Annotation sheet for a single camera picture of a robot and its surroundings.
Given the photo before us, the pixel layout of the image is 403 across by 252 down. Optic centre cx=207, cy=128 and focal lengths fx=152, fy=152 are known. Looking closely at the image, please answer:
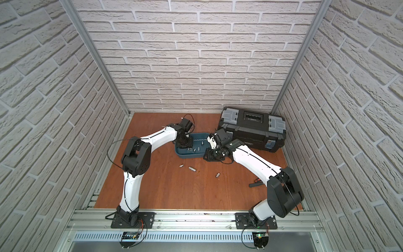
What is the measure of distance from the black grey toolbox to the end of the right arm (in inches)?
8.0

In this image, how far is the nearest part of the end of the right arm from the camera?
0.61 meters

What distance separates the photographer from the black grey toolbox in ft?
2.92
